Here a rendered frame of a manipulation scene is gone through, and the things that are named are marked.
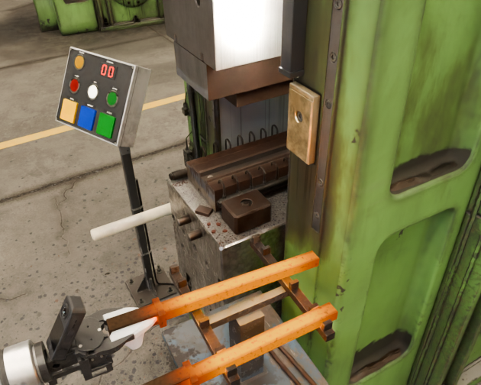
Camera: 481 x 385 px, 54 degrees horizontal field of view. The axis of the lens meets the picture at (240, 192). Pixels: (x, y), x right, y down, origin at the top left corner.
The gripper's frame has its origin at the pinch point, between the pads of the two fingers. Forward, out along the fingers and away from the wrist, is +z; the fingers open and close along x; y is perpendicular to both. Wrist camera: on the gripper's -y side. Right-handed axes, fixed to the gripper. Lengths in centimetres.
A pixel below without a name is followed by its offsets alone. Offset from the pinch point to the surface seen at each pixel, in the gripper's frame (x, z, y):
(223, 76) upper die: -41, 35, -25
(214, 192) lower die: -40, 31, 9
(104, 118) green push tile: -92, 13, 6
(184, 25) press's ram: -52, 30, -35
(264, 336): 11.6, 18.7, 3.8
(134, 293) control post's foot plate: -103, 12, 108
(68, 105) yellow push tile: -109, 3, 6
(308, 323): 12.9, 27.8, 3.6
